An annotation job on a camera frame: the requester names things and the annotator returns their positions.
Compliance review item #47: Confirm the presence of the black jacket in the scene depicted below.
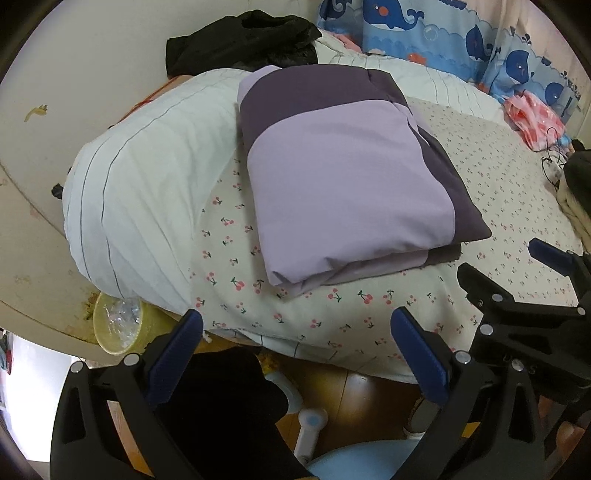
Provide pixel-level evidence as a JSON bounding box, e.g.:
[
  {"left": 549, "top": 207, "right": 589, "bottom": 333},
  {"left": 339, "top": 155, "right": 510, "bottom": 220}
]
[{"left": 165, "top": 10, "right": 323, "bottom": 77}]

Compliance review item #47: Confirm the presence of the dark cloth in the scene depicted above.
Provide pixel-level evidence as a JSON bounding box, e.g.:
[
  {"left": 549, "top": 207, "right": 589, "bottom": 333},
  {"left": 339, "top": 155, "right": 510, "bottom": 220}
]
[{"left": 152, "top": 335, "right": 315, "bottom": 480}]

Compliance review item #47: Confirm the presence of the pink plastic bag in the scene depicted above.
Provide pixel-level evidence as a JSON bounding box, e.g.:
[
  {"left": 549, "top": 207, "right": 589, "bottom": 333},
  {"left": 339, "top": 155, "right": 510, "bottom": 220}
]
[{"left": 503, "top": 90, "right": 568, "bottom": 152}]

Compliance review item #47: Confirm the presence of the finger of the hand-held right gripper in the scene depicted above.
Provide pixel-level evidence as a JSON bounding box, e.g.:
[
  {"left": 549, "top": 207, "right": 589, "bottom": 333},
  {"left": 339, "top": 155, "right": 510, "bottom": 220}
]
[
  {"left": 527, "top": 237, "right": 591, "bottom": 306},
  {"left": 456, "top": 262, "right": 583, "bottom": 320}
]

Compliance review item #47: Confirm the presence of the purple two-tone jacket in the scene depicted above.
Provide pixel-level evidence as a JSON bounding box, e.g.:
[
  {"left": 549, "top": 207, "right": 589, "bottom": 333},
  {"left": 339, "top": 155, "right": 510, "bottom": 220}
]
[{"left": 236, "top": 65, "right": 492, "bottom": 298}]

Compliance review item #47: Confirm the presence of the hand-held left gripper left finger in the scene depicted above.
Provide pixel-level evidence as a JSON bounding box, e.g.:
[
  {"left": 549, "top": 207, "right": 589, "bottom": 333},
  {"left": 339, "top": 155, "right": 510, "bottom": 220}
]
[{"left": 50, "top": 308, "right": 205, "bottom": 480}]

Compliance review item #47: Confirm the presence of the clear plastic bag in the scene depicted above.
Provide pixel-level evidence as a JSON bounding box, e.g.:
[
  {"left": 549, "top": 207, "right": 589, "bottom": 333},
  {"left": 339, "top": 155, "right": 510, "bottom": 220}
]
[{"left": 104, "top": 298, "right": 144, "bottom": 342}]

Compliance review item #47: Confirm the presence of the white striped quilt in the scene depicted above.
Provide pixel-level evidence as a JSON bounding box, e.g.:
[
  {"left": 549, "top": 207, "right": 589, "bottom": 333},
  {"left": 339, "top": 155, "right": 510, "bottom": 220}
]
[{"left": 62, "top": 30, "right": 504, "bottom": 324}]

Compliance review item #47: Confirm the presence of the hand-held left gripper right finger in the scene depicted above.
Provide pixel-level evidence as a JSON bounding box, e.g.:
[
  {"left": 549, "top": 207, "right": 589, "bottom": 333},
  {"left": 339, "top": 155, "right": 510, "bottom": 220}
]
[{"left": 390, "top": 307, "right": 546, "bottom": 480}]

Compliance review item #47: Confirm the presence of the light blue child chair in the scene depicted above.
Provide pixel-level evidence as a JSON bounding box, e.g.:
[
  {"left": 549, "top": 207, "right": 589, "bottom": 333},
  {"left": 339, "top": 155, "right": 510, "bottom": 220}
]
[{"left": 263, "top": 369, "right": 444, "bottom": 480}]

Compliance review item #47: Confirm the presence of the beige cloth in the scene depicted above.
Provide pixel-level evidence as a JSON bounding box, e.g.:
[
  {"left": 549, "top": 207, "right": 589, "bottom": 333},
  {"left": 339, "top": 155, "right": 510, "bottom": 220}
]
[{"left": 556, "top": 185, "right": 591, "bottom": 245}]

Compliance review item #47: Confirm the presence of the pink whale-print curtain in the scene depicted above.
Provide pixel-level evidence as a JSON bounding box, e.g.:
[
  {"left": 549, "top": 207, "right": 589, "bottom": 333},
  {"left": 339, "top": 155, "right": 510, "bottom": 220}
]
[{"left": 316, "top": 0, "right": 591, "bottom": 125}]

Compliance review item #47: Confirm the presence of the person's right hand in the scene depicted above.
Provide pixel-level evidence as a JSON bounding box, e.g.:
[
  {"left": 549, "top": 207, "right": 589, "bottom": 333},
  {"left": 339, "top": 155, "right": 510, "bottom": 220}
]
[{"left": 538, "top": 394, "right": 585, "bottom": 462}]

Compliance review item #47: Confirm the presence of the yellow trash bin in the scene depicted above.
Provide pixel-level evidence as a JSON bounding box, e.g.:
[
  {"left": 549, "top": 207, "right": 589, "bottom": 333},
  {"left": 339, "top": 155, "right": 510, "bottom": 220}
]
[{"left": 92, "top": 292, "right": 181, "bottom": 356}]

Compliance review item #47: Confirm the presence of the dark clothing pile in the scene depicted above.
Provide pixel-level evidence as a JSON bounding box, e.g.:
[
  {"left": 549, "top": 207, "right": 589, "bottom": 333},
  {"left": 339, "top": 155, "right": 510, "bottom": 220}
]
[{"left": 561, "top": 138, "right": 591, "bottom": 204}]

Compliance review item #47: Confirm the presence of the pink cloth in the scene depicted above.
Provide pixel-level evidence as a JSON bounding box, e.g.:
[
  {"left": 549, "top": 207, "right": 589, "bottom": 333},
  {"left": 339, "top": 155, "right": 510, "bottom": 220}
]
[{"left": 332, "top": 32, "right": 363, "bottom": 51}]

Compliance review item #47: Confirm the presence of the black cable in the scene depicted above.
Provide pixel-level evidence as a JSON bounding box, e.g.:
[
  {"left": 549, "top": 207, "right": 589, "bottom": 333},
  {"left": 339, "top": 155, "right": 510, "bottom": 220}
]
[{"left": 540, "top": 127, "right": 573, "bottom": 190}]

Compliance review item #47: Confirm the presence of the cherry-print bed sheet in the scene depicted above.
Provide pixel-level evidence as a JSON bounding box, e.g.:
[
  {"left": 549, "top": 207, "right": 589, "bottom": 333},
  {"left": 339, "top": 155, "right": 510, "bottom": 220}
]
[{"left": 189, "top": 97, "right": 587, "bottom": 384}]

